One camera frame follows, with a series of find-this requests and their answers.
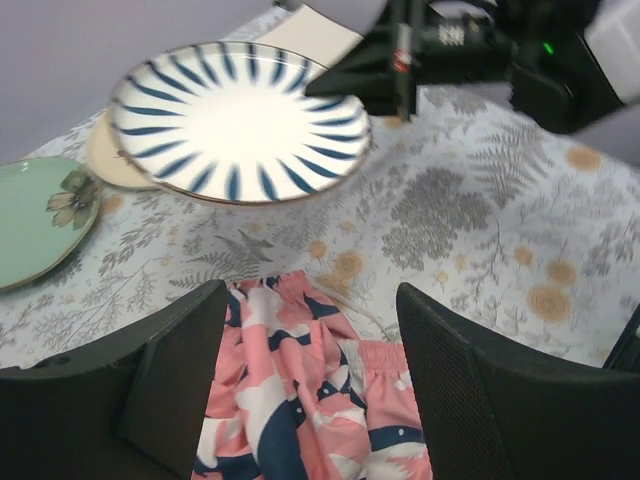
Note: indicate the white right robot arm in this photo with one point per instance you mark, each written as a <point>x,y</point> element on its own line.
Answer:
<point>613,36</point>

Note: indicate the mint green flower plate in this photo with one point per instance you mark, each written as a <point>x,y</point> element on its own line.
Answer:
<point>48,206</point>

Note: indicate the pink navy patterned shorts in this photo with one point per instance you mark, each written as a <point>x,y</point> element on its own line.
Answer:
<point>298,395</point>

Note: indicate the blue striped white plate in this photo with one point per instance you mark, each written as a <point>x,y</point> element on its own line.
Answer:
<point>230,122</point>

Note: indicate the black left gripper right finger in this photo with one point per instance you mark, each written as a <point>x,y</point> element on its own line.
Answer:
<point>493,408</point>

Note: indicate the black wire dish rack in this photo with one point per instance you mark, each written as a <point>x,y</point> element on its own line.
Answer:
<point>625,355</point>

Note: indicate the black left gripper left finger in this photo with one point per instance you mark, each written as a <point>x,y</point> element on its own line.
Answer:
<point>129,405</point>

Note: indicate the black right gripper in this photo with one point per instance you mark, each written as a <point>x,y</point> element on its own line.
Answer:
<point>554,76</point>

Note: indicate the white square black-rimmed plate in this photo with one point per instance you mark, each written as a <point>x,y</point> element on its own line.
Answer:
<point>313,35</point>

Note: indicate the floral table mat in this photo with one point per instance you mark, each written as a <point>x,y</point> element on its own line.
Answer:
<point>525,233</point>

